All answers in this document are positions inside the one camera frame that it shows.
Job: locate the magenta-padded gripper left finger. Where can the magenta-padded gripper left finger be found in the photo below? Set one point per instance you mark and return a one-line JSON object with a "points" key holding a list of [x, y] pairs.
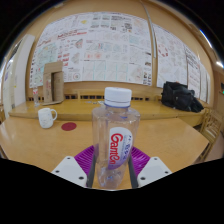
{"points": [[71, 170]]}

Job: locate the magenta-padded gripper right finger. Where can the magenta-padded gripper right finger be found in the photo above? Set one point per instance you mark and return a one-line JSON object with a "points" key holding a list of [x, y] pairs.
{"points": [[153, 170]]}

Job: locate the clear plastic water bottle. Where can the clear plastic water bottle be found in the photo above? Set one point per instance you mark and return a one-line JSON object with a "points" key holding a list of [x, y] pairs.
{"points": [[115, 133]]}

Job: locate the flat round red coaster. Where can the flat round red coaster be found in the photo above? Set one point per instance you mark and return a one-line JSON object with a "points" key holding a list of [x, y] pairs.
{"points": [[69, 126]]}

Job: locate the white ceramic mug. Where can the white ceramic mug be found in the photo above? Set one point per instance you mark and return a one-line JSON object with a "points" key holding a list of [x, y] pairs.
{"points": [[45, 118]]}

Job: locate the wooden chair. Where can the wooden chair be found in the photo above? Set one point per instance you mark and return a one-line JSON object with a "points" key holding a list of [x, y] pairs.
{"points": [[211, 128]]}

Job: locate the row of wooden chairs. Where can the row of wooden chairs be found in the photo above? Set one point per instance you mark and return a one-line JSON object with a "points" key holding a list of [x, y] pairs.
{"points": [[83, 96]]}

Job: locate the black bag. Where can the black bag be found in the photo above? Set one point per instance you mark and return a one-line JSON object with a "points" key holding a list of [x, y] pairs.
{"points": [[178, 96]]}

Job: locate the small clear drink bottle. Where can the small clear drink bottle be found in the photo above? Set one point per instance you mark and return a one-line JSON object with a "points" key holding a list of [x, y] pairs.
{"points": [[36, 98]]}

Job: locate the brown cardboard stand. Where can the brown cardboard stand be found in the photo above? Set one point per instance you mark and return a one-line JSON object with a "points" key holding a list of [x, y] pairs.
{"points": [[53, 83]]}

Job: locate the white door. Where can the white door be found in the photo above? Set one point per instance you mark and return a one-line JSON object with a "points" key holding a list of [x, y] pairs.
{"points": [[20, 73]]}

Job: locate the narrow wall poster sheets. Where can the narrow wall poster sheets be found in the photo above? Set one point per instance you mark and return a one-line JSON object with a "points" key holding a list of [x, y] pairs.
{"points": [[173, 60]]}

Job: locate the large wall poster sheet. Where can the large wall poster sheet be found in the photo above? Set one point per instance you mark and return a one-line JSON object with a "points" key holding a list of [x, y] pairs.
{"points": [[100, 46]]}

